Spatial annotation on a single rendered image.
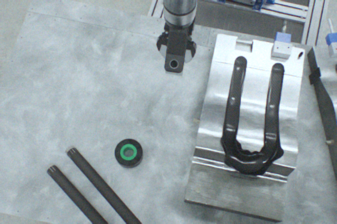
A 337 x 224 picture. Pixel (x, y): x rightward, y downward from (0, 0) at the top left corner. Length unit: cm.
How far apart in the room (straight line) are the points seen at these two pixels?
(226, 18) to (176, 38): 113
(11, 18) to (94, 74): 124
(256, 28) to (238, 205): 116
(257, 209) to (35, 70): 78
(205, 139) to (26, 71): 61
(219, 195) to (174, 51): 41
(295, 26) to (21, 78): 135
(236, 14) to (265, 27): 16
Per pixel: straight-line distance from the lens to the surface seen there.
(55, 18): 141
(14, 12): 247
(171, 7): 87
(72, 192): 114
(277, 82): 120
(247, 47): 125
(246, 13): 211
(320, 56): 131
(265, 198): 112
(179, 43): 96
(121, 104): 123
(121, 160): 114
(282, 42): 122
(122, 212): 107
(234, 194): 111
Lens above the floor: 195
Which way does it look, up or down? 70 degrees down
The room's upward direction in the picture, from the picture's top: 1 degrees clockwise
